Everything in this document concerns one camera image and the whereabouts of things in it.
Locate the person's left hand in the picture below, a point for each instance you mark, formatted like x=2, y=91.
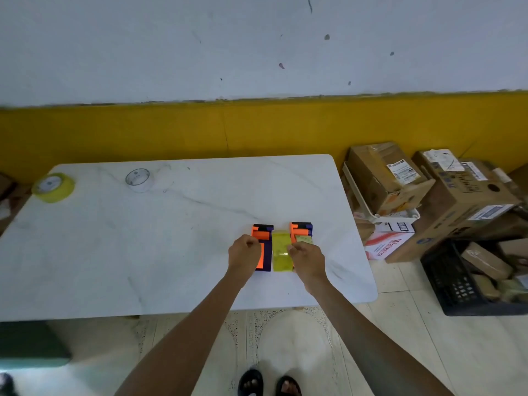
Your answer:
x=242, y=257

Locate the person's right hand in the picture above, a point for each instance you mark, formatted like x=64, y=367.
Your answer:
x=310, y=261

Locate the person's left fingers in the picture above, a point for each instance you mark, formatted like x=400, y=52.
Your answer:
x=252, y=243

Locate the person's right fingers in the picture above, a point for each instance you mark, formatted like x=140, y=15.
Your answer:
x=296, y=248

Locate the orange and purple tape dispenser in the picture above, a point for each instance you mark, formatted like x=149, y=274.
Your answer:
x=264, y=237
x=300, y=231

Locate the person's left forearm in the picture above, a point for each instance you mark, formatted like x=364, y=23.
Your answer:
x=185, y=342

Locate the person's right forearm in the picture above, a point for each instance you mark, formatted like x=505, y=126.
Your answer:
x=367, y=346

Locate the small plain cardboard box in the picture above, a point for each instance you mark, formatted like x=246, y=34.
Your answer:
x=365, y=231

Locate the white plastic tray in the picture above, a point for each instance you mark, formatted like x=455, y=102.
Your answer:
x=371, y=214

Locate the red and white carton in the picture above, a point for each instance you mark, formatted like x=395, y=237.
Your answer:
x=390, y=243

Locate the labelled cardboard box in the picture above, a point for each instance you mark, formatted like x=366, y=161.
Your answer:
x=383, y=177

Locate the clear tape roll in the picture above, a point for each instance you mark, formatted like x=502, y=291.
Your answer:
x=139, y=180

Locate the black sandal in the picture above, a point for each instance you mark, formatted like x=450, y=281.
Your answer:
x=250, y=384
x=288, y=387

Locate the black plastic crate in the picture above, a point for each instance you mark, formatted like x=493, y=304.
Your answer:
x=453, y=284

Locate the large printed cardboard box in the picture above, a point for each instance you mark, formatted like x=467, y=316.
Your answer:
x=458, y=202

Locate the brown wrapped parcel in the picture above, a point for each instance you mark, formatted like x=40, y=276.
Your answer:
x=515, y=251
x=486, y=261

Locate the small tan parcel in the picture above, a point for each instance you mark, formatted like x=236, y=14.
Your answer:
x=486, y=287

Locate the wide yellow tape roll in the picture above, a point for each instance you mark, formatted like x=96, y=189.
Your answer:
x=53, y=188

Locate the greenish wrapped parcel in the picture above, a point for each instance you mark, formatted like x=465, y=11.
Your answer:
x=513, y=290

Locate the dark green stool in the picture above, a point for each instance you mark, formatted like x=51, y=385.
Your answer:
x=31, y=344

